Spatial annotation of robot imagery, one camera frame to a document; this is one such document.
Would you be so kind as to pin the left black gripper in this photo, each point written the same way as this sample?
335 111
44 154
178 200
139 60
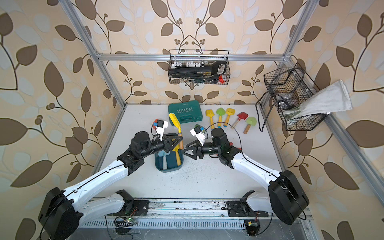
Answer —
164 143

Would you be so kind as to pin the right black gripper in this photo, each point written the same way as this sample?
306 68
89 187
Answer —
198 145

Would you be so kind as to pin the large yellow shovel yellow handle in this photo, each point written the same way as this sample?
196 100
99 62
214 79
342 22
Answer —
178 158

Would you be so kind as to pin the teal storage box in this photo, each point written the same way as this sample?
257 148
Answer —
171 159

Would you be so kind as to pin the yellow square shovel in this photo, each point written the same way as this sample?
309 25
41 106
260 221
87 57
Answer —
177 124

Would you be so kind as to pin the yellow shovel blue handle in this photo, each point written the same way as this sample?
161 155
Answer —
210 114

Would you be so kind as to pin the green shovel orange handle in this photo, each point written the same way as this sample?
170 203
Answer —
220 112

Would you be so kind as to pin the yellow shovel wooden handle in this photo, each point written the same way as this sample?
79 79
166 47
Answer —
230 112

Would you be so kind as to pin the red shovel wooden handle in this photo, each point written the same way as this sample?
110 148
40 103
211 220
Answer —
241 116

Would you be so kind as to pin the green trowel wooden handle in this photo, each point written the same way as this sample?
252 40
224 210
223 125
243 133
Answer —
251 122

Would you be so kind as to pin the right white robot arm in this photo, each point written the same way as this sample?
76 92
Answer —
286 197

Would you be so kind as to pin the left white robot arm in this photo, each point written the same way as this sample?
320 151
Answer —
63 211

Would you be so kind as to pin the light blue shovel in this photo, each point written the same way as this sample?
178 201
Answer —
163 155

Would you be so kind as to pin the green tool case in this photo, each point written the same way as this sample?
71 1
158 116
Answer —
187 112

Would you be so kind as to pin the black handheld tool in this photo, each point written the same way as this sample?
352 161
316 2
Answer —
200 69

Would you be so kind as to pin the white cloth bag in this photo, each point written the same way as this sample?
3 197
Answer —
334 98

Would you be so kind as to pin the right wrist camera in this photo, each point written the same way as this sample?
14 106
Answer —
200 133

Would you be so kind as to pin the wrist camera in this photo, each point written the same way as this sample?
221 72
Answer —
160 128
200 133

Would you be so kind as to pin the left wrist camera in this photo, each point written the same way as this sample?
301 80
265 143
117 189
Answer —
160 128

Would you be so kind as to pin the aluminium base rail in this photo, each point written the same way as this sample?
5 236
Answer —
184 214

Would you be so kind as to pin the back wire basket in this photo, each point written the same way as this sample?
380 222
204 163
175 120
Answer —
197 55

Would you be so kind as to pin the wire basket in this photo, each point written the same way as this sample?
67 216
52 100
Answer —
197 55
288 91

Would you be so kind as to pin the right wire basket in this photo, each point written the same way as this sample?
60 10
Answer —
288 91

